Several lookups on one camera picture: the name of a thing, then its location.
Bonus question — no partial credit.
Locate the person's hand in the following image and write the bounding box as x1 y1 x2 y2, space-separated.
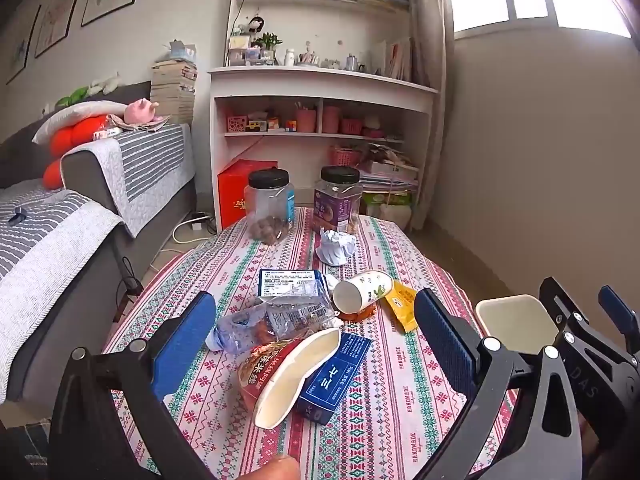
238 455 300 480

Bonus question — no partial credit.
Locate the dark blue carton box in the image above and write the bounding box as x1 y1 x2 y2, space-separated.
294 333 372 425

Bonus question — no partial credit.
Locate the patterned tablecloth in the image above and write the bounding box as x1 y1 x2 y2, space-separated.
105 208 474 479

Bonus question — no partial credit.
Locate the pink pen holder cup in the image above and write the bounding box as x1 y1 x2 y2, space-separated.
295 108 317 133

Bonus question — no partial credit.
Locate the orange plush toy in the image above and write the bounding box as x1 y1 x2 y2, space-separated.
43 115 110 190

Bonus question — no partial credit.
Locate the grey sofa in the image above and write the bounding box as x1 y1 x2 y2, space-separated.
0 81 198 403

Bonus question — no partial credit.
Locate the white blue medicine box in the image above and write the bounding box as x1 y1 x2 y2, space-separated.
257 269 329 298

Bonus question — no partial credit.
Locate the cream trash bin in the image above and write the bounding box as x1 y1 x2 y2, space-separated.
475 295 559 354

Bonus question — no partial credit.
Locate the beige curtain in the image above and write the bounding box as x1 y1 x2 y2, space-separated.
409 0 454 230

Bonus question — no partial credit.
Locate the pile of papers and books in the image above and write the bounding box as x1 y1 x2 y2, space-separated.
357 143 420 192

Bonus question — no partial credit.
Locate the white paper ball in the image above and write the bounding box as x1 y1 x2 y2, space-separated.
316 228 357 268

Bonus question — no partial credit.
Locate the white paper cup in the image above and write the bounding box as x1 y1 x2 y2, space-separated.
332 270 394 314

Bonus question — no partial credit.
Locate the clear jar purple label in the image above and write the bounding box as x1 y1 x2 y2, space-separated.
312 166 362 234

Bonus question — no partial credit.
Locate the white stone block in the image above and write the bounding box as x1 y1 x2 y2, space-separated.
367 204 412 230

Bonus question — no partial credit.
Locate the pink basket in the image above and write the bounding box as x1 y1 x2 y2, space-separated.
329 145 362 167

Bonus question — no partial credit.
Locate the white power cable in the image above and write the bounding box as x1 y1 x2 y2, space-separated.
150 211 216 261

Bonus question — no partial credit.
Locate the red gift box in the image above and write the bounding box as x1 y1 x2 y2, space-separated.
217 159 278 229

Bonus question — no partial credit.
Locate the orange peel piece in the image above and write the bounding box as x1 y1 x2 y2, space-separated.
338 304 376 323

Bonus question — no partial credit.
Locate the yellow snack wrapper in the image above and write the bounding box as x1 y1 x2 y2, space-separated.
384 280 418 334

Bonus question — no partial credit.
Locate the small potted plant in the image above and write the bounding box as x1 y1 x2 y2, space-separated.
253 32 282 61

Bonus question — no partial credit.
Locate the red instant noodle bowl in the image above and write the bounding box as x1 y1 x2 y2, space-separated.
238 327 342 430

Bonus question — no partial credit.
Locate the crushed plastic water bottle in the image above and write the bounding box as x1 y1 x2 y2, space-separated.
205 297 335 356

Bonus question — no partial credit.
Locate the clear jar blue label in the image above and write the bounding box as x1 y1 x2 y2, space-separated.
244 167 295 245

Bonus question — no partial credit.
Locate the white bookshelf unit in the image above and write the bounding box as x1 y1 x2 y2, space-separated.
209 0 437 226

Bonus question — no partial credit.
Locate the stack of books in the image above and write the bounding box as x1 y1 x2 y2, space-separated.
150 60 198 125

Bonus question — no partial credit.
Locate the pink plush toy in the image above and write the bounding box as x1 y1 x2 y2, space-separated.
122 99 158 125

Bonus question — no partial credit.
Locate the white pillow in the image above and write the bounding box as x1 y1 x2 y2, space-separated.
32 101 127 145

